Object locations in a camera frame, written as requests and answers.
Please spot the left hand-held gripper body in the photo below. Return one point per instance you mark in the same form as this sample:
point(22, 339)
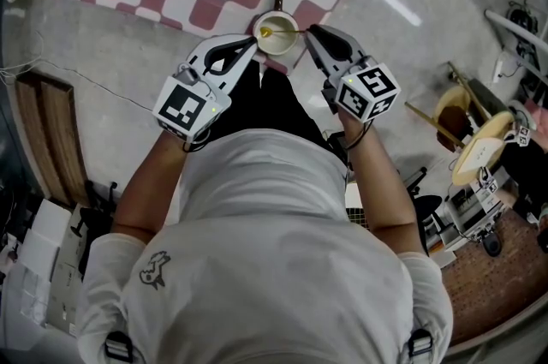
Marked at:
point(184, 109)

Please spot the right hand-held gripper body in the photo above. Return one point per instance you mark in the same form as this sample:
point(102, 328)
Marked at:
point(368, 92)

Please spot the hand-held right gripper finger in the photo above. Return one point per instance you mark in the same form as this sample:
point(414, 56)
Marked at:
point(353, 49)
point(324, 60)

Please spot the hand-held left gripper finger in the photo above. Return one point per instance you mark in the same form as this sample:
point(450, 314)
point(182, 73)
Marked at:
point(237, 71)
point(214, 43)

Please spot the white ceramic cup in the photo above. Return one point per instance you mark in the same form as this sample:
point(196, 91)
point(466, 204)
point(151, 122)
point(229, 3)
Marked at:
point(278, 46)

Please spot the small gold spoon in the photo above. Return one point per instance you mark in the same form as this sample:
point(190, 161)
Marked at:
point(265, 32)

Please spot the person's left forearm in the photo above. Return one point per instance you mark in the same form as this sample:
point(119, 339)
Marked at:
point(145, 191)

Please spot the person's right forearm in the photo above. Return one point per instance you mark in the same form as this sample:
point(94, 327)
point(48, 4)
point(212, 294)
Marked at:
point(381, 191)

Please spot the person's black trousers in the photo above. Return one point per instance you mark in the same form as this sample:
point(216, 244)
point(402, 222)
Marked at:
point(274, 105)

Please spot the dark waist device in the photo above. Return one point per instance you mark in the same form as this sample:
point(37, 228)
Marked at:
point(336, 146)

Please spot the wooden chair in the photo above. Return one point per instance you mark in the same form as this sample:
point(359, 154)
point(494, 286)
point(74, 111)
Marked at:
point(454, 97)

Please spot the black swivel chair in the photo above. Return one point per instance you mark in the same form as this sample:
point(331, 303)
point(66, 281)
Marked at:
point(426, 208)

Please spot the white paper sheet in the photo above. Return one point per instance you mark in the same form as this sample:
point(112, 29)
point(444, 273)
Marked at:
point(481, 154)

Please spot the round wooden table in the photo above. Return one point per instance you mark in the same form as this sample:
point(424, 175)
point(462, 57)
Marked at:
point(496, 122)

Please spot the wooden bench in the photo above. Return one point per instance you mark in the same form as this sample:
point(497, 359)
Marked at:
point(47, 139)

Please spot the stack of white boxes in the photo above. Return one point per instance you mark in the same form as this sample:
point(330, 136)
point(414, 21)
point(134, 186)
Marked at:
point(475, 212)

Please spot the black round floor device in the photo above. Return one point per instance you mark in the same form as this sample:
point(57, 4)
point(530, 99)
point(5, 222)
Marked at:
point(522, 19)

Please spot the person's white shirt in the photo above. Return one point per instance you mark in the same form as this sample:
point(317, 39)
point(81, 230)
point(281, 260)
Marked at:
point(265, 268)

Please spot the white cardboard box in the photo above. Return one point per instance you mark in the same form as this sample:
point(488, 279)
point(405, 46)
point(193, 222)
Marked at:
point(47, 234)

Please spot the brown floor mat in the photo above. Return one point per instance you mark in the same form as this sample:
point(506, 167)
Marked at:
point(492, 289)

